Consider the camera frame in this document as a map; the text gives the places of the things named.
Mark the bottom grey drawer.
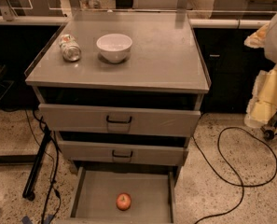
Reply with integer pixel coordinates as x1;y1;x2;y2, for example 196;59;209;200
56;167;175;224

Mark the red apple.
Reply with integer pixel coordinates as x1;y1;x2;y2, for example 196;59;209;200
116;193;132;211

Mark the white counter rail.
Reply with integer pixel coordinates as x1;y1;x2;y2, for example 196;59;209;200
0;15;271;30

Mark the black floor cable right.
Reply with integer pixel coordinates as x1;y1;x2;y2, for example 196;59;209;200
192;126;277;224

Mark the crushed soda can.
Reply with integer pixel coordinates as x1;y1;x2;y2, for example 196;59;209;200
59;34;81;62

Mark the black stand leg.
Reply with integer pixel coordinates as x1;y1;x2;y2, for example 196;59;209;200
22;127;50;201

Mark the black floor cable left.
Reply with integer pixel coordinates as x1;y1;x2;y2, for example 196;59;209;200
24;109;62;224

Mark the grey drawer cabinet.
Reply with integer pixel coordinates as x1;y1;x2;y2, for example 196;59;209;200
26;11;210;224

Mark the grey drawer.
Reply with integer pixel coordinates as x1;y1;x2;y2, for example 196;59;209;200
56;167;175;224
56;132;187;166
39;104;201;137

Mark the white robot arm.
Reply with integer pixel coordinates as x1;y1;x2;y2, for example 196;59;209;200
244;13;277;128

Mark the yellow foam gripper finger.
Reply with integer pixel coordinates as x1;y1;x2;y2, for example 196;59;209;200
244;24;269;49
244;64;277;128

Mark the white ceramic bowl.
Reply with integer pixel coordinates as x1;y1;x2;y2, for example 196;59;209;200
96;34;132;63

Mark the middle grey drawer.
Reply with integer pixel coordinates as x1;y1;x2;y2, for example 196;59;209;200
56;132;187;166

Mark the black floor cable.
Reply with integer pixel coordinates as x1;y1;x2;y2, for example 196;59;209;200
24;109;62;224
192;126;277;224

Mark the top grey drawer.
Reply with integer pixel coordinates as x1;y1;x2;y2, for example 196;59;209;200
39;104;201;137

